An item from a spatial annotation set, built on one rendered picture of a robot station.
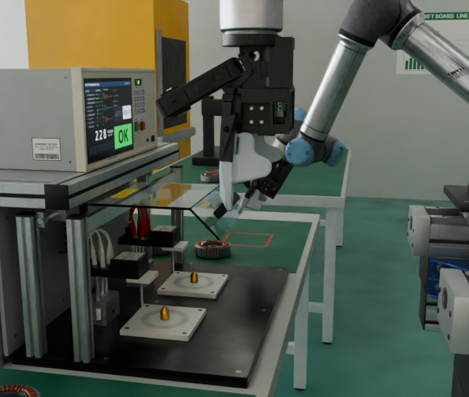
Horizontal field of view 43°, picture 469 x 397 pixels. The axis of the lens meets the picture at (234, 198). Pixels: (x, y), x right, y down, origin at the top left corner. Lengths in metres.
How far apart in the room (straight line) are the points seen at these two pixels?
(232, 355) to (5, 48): 6.70
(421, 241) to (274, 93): 0.79
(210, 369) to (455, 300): 0.47
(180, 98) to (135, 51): 4.24
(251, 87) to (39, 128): 0.63
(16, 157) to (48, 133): 0.09
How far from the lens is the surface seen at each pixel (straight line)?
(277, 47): 0.72
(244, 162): 0.69
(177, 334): 1.27
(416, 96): 6.53
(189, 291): 1.50
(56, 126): 1.25
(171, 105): 0.74
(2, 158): 1.32
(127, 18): 5.01
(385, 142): 6.54
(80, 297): 1.16
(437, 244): 1.43
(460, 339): 0.96
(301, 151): 1.57
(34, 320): 1.23
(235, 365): 1.17
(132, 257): 1.32
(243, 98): 0.71
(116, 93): 1.37
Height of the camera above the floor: 1.31
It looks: 12 degrees down
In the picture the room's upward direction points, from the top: straight up
